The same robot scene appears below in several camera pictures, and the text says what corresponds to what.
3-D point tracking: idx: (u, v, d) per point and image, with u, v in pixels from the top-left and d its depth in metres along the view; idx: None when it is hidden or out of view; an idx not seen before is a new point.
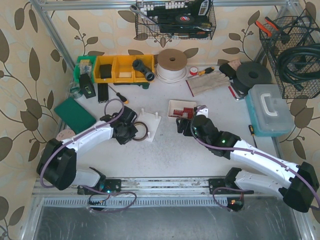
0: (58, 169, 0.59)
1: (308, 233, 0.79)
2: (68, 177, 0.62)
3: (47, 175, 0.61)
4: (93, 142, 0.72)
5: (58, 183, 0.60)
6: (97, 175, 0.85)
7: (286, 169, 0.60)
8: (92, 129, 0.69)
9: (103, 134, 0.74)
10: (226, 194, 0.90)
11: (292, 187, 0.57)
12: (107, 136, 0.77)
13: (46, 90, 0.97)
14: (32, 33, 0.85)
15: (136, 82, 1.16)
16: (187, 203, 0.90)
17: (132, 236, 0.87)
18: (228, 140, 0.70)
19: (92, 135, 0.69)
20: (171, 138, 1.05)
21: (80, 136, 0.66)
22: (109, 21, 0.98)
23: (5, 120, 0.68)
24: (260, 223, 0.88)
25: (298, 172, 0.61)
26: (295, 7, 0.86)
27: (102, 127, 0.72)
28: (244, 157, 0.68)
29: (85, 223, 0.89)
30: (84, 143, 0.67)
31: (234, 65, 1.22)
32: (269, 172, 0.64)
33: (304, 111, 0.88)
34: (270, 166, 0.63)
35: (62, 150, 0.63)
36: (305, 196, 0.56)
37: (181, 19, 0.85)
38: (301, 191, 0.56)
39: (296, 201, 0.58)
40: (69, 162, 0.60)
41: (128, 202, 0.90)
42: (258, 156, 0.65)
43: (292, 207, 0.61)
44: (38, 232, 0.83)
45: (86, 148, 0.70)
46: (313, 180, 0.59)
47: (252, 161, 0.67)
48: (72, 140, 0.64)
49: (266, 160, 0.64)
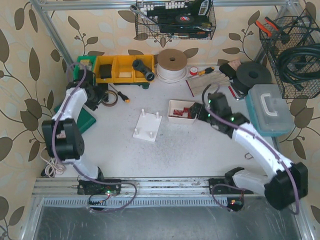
0: (68, 139, 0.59)
1: (308, 233, 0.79)
2: (79, 143, 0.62)
3: (61, 152, 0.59)
4: (78, 109, 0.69)
5: (76, 150, 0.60)
6: (96, 168, 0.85)
7: (279, 161, 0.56)
8: (69, 98, 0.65)
9: (81, 97, 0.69)
10: (226, 194, 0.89)
11: (276, 176, 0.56)
12: (85, 98, 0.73)
13: (46, 90, 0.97)
14: (33, 33, 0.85)
15: (136, 82, 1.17)
16: (187, 203, 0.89)
17: (133, 236, 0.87)
18: (237, 121, 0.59)
19: (73, 102, 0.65)
20: (171, 138, 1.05)
21: (65, 107, 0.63)
22: (109, 21, 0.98)
23: (5, 120, 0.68)
24: (261, 223, 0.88)
25: (291, 169, 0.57)
26: (295, 7, 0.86)
27: (76, 92, 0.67)
28: (246, 140, 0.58)
29: (85, 223, 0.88)
30: (73, 110, 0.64)
31: (234, 65, 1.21)
32: (261, 159, 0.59)
33: (305, 111, 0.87)
34: (264, 155, 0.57)
35: (59, 126, 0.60)
36: (284, 193, 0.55)
37: (181, 19, 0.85)
38: (282, 186, 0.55)
39: (275, 195, 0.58)
40: (75, 127, 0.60)
41: (126, 202, 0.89)
42: (259, 143, 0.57)
43: (269, 199, 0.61)
44: (38, 233, 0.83)
45: (76, 117, 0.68)
46: (301, 183, 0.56)
47: (248, 144, 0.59)
48: (61, 112, 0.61)
49: (263, 148, 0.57)
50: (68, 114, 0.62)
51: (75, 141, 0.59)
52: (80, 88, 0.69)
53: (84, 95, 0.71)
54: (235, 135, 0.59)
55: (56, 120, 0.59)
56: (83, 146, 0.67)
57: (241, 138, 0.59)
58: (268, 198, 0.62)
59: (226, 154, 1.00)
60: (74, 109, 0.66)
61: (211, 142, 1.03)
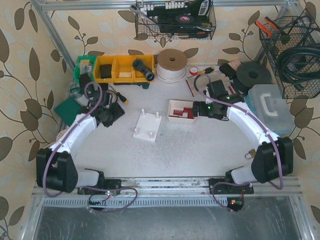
0: (60, 174, 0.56)
1: (308, 233, 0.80)
2: (71, 179, 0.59)
3: (51, 185, 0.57)
4: (81, 139, 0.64)
5: (66, 187, 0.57)
6: (96, 173, 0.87)
7: (266, 133, 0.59)
8: (75, 127, 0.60)
9: (88, 125, 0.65)
10: (226, 194, 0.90)
11: (260, 147, 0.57)
12: (93, 126, 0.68)
13: (46, 90, 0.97)
14: (33, 33, 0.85)
15: (136, 82, 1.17)
16: (187, 203, 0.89)
17: (132, 236, 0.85)
18: (230, 99, 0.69)
19: (77, 132, 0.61)
20: (171, 138, 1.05)
21: (66, 136, 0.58)
22: (109, 21, 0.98)
23: (5, 120, 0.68)
24: (261, 223, 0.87)
25: (277, 143, 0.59)
26: (295, 7, 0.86)
27: (85, 120, 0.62)
28: (238, 116, 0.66)
29: (85, 223, 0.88)
30: (74, 141, 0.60)
31: (234, 65, 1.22)
32: (250, 134, 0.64)
33: (304, 111, 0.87)
34: (253, 129, 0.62)
35: (55, 157, 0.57)
36: (267, 163, 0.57)
37: (181, 19, 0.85)
38: (267, 157, 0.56)
39: (259, 168, 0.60)
40: (70, 163, 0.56)
41: (128, 202, 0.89)
42: (249, 118, 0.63)
43: (255, 173, 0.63)
44: (38, 232, 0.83)
45: (77, 147, 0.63)
46: (285, 158, 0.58)
47: (241, 121, 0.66)
48: (61, 143, 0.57)
49: (253, 123, 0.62)
50: (67, 147, 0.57)
51: (66, 177, 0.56)
52: (90, 116, 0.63)
53: (92, 123, 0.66)
54: (230, 113, 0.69)
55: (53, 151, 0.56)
56: (76, 181, 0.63)
57: (236, 116, 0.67)
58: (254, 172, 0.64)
59: (226, 154, 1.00)
60: (77, 140, 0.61)
61: (211, 142, 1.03)
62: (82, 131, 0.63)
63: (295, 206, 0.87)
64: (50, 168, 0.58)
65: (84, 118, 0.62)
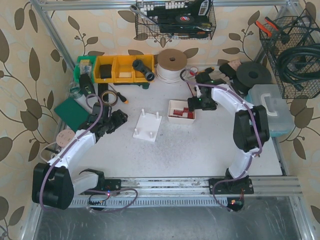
0: (56, 190, 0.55)
1: (308, 233, 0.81)
2: (68, 194, 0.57)
3: (47, 199, 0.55)
4: (79, 154, 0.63)
5: (62, 202, 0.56)
6: (95, 174, 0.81)
7: (242, 104, 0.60)
8: (74, 142, 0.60)
9: (87, 141, 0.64)
10: (226, 194, 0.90)
11: (237, 113, 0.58)
12: (92, 142, 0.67)
13: (46, 90, 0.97)
14: (33, 33, 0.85)
15: (136, 82, 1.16)
16: (187, 203, 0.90)
17: (132, 236, 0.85)
18: (214, 82, 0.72)
19: (75, 147, 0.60)
20: (171, 138, 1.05)
21: (65, 151, 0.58)
22: (109, 21, 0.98)
23: (5, 120, 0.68)
24: (261, 223, 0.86)
25: (253, 112, 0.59)
26: (295, 7, 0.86)
27: (84, 136, 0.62)
28: (220, 95, 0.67)
29: (85, 223, 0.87)
30: (72, 156, 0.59)
31: (234, 65, 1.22)
32: (232, 109, 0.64)
33: (304, 111, 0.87)
34: (232, 103, 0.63)
35: (52, 172, 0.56)
36: (244, 129, 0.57)
37: (181, 19, 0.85)
38: (242, 122, 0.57)
39: (239, 135, 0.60)
40: (67, 177, 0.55)
41: (128, 202, 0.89)
42: (229, 95, 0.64)
43: (236, 143, 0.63)
44: (38, 232, 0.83)
45: (75, 162, 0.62)
46: (262, 124, 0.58)
47: (222, 98, 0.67)
48: (59, 158, 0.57)
49: (232, 97, 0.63)
50: (65, 162, 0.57)
51: (61, 193, 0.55)
52: (89, 132, 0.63)
53: (91, 139, 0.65)
54: (213, 94, 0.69)
55: (51, 166, 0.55)
56: (73, 195, 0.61)
57: (218, 95, 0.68)
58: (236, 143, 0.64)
59: (226, 154, 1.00)
60: (75, 154, 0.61)
61: (211, 142, 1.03)
62: (81, 146, 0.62)
63: (295, 206, 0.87)
64: (47, 183, 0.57)
65: (84, 134, 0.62)
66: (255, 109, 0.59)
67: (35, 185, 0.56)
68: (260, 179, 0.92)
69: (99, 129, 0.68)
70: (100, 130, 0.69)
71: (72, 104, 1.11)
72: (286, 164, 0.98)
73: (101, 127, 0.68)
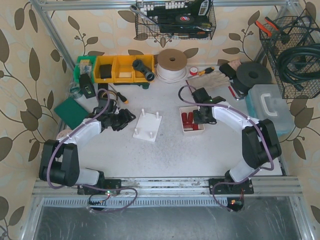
0: (63, 167, 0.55)
1: (308, 233, 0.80)
2: (73, 172, 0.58)
3: (53, 176, 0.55)
4: (86, 139, 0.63)
5: (67, 179, 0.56)
6: (96, 172, 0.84)
7: (247, 119, 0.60)
8: (82, 126, 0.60)
9: (93, 128, 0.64)
10: (226, 194, 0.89)
11: (244, 130, 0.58)
12: (98, 131, 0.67)
13: (46, 89, 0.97)
14: (32, 33, 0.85)
15: (136, 82, 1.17)
16: (186, 203, 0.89)
17: (132, 236, 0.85)
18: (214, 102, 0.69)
19: (84, 130, 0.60)
20: (171, 138, 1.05)
21: (74, 131, 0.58)
22: (109, 21, 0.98)
23: (5, 120, 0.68)
24: (260, 223, 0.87)
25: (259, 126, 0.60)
26: (295, 7, 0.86)
27: (92, 122, 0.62)
28: (223, 113, 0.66)
29: (85, 223, 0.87)
30: (80, 137, 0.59)
31: (235, 65, 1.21)
32: (237, 127, 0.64)
33: (304, 111, 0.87)
34: (237, 120, 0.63)
35: (61, 150, 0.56)
36: (254, 147, 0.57)
37: (181, 19, 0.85)
38: (252, 140, 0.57)
39: (249, 152, 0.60)
40: (75, 153, 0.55)
41: (128, 202, 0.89)
42: (232, 113, 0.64)
43: (248, 160, 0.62)
44: (38, 233, 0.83)
45: (81, 145, 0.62)
46: (271, 139, 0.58)
47: (226, 117, 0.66)
48: (68, 136, 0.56)
49: (235, 114, 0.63)
50: (73, 140, 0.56)
51: (68, 169, 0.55)
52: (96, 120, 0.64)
53: (97, 127, 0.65)
54: (214, 112, 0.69)
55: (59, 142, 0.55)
56: (78, 175, 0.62)
57: (221, 114, 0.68)
58: (246, 158, 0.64)
59: (225, 154, 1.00)
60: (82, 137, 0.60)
61: (211, 142, 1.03)
62: (88, 131, 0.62)
63: (295, 206, 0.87)
64: (54, 162, 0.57)
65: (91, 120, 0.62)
66: (261, 123, 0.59)
67: (41, 162, 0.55)
68: (260, 179, 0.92)
69: (105, 120, 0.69)
70: (106, 121, 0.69)
71: (74, 103, 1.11)
72: (286, 164, 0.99)
73: (106, 118, 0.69)
